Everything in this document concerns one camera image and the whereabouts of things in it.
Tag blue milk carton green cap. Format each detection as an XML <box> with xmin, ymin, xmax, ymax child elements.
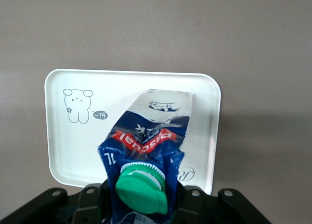
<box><xmin>97</xmin><ymin>88</ymin><xmax>195</xmax><ymax>224</ymax></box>

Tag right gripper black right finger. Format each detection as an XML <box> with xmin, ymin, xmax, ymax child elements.
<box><xmin>174</xmin><ymin>184</ymin><xmax>208</xmax><ymax>224</ymax></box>

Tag white rabbit print tray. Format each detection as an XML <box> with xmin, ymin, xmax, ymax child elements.
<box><xmin>43</xmin><ymin>68</ymin><xmax>223</xmax><ymax>196</ymax></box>

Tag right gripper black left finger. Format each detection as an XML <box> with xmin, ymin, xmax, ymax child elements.
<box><xmin>73</xmin><ymin>182</ymin><xmax>115</xmax><ymax>224</ymax></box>

